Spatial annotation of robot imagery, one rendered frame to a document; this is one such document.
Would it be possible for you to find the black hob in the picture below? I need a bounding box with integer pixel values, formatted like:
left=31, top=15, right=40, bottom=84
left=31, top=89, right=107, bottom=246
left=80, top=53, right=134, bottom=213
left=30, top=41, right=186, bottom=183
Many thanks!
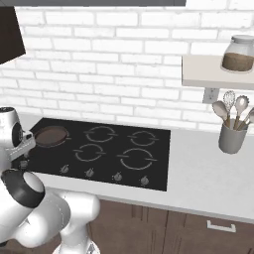
left=11, top=117, right=172, bottom=192

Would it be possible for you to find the dark extractor hood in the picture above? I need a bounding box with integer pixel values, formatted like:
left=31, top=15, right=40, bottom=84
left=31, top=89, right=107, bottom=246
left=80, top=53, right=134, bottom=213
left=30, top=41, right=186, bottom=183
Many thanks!
left=0, top=5, right=27, bottom=65

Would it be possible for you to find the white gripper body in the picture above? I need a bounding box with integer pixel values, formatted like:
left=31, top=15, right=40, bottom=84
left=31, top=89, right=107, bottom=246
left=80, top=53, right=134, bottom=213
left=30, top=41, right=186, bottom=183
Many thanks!
left=5, top=131, right=37, bottom=164

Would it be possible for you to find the white drawer handle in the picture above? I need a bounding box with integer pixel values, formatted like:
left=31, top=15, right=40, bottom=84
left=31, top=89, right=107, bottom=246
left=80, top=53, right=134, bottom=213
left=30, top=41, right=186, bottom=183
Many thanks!
left=206, top=219, right=237, bottom=234

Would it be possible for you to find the wooden spatula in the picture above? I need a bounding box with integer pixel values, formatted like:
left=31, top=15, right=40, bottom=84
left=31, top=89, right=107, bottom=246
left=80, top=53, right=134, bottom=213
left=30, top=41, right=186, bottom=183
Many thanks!
left=237, top=107, right=254, bottom=131

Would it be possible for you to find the beige wall shelf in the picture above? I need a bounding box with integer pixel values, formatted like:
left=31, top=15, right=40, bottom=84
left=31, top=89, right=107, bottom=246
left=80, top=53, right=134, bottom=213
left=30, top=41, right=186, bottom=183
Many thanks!
left=181, top=54, right=254, bottom=91

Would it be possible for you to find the white wall socket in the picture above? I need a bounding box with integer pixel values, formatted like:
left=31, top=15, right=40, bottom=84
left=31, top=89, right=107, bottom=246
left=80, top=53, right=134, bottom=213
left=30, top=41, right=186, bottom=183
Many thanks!
left=201, top=87, right=220, bottom=105

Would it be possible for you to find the brown drawer front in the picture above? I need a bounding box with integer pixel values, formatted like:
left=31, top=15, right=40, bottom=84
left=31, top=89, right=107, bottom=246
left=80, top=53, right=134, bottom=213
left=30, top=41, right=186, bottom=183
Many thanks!
left=180, top=212, right=254, bottom=254

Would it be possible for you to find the glass jar with brown contents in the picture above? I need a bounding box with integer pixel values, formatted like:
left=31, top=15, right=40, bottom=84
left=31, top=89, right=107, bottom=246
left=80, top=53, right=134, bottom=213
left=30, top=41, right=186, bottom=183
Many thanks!
left=220, top=34, right=254, bottom=74

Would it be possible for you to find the brown frying pan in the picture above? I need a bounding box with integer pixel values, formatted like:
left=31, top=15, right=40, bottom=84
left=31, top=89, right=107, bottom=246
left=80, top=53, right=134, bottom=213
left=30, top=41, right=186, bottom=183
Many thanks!
left=33, top=125, right=70, bottom=149

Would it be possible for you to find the grey wall cupboard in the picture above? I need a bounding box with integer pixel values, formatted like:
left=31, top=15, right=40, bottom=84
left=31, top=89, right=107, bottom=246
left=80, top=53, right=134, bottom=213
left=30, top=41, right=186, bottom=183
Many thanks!
left=0, top=0, right=188, bottom=8

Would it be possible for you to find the metal whisk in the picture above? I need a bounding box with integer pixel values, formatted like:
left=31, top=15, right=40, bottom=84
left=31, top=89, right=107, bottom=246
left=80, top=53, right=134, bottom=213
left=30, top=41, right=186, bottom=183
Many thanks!
left=222, top=89, right=237, bottom=117

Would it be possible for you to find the brown cupboard door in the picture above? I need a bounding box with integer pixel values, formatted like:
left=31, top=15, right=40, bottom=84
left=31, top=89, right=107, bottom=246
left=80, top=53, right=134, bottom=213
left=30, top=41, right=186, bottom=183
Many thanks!
left=86, top=197, right=170, bottom=254

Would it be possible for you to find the grey utensil pot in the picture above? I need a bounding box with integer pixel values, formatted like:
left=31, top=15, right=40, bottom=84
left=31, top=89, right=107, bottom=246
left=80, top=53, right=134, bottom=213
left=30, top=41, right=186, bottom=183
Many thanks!
left=217, top=122, right=249, bottom=156

